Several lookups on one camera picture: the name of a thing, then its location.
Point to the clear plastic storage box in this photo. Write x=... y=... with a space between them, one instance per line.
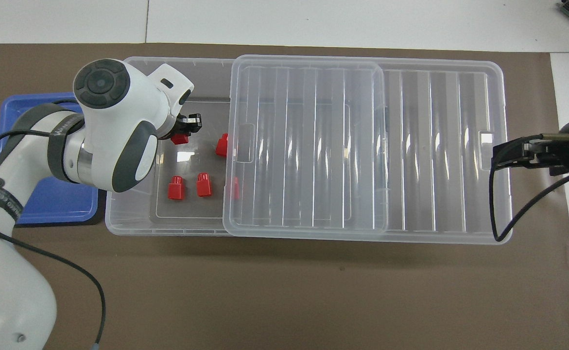
x=133 y=214

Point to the brown table mat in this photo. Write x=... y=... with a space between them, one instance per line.
x=265 y=291

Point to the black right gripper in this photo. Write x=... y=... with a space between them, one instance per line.
x=568 y=150

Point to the red plastic block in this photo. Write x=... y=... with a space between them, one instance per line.
x=235 y=188
x=204 y=185
x=176 y=188
x=222 y=146
x=180 y=139

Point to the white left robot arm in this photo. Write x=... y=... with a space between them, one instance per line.
x=114 y=126

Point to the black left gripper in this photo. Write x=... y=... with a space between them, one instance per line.
x=180 y=125

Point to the blue plastic tray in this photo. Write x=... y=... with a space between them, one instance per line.
x=60 y=204

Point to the clear ribbed plastic lid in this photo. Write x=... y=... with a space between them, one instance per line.
x=449 y=146

